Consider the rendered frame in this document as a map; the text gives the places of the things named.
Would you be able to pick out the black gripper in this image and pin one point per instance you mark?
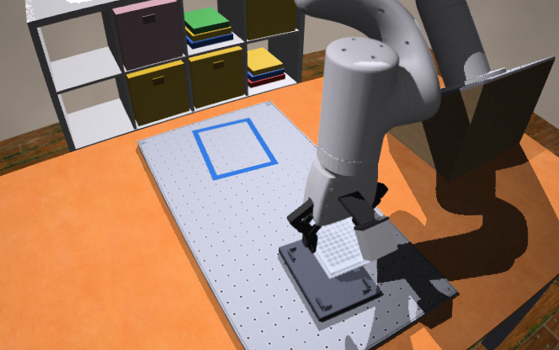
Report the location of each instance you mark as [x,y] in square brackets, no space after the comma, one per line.
[321,204]

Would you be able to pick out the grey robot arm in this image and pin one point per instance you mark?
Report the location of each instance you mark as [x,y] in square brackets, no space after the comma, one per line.
[365,94]

